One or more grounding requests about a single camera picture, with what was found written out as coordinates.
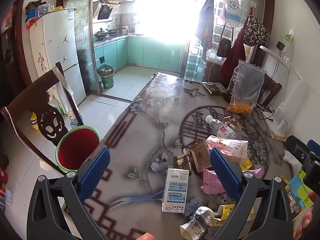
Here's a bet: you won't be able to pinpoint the dark snack packet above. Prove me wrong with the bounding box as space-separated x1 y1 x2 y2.
202 81 227 95

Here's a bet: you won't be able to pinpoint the dark cigarette box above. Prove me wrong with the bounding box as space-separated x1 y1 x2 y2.
172 149 193 175

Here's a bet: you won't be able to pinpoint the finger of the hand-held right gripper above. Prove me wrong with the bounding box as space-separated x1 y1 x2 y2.
285 135 320 195
307 139 320 155

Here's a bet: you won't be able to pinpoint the clutter on refrigerator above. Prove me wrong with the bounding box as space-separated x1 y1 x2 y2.
25 1 64 29

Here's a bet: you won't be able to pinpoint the brown cigarette box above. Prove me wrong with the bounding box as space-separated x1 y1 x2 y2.
190 141 213 173

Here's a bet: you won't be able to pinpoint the zip bag of orange snacks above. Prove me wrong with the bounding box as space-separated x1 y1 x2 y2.
228 59 265 115

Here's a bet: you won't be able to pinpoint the teal kitchen cabinets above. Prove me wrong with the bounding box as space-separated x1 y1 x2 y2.
94 36 188 72

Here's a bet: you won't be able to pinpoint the dark drink bottle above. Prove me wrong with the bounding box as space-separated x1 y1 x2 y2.
226 66 240 102

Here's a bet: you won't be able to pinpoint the clear plastic water bottle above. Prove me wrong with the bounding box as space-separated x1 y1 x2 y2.
205 115 242 140

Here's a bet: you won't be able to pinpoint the red bin with green rim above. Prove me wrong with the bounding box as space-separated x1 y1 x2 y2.
55 125 102 173

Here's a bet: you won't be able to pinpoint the yellow drink carton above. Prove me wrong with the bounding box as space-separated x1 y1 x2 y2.
212 204 254 228

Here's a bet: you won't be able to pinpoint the white refrigerator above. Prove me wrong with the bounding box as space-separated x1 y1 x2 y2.
29 9 87 107

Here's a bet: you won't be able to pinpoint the black hanging bag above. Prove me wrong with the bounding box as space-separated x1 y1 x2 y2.
216 37 232 58

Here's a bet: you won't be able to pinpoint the pink wrapper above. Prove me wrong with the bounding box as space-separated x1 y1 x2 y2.
200 169 225 195

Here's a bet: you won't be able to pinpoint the range hood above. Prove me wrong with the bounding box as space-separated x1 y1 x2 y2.
93 0 122 22

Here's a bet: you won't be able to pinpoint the patterned paper cup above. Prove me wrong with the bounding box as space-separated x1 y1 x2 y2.
180 206 215 240

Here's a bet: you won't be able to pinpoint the person's right hand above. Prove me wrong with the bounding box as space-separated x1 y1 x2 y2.
292 190 320 240

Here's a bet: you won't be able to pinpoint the dark wooden cabinet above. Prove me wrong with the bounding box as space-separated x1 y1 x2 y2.
0 0 30 85

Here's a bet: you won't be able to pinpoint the black white patterned bag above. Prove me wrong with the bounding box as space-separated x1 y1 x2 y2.
244 15 270 47

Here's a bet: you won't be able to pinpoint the plain wooden chair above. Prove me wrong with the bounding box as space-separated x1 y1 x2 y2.
257 72 282 107

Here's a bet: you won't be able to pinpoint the white milk carton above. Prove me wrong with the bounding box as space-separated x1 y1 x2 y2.
162 168 190 213

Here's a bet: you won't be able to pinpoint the carved wooden chair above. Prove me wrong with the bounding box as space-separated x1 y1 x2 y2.
0 62 84 178

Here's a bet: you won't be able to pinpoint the green kitchen trash bin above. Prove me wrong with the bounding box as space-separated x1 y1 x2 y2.
97 64 115 89

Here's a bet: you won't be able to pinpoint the blue white cartoon bag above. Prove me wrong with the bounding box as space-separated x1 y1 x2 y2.
224 0 242 25

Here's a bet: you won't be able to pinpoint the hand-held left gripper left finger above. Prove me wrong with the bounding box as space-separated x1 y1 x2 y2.
26 147 110 240

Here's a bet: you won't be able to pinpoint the pink strawberry pouch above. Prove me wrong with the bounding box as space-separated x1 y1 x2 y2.
205 135 249 163

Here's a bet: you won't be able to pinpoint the floral table cover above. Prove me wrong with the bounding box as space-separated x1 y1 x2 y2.
62 72 304 240

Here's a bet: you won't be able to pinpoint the small yellow wrapper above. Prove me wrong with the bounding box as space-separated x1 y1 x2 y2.
237 159 253 170

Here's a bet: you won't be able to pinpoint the dark red hanging garment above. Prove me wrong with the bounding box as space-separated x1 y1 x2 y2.
220 27 247 83

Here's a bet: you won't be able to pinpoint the white power strip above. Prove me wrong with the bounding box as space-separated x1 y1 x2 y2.
255 104 274 120

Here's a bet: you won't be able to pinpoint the hanging patterned garment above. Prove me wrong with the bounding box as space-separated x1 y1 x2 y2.
195 0 215 60

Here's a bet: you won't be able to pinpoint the white desk lamp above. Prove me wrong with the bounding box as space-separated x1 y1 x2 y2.
259 45 303 140

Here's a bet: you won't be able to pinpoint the person's left hand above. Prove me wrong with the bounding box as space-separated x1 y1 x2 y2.
135 232 155 240

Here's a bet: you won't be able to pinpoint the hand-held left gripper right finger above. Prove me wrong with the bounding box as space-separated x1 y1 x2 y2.
209 147 294 240

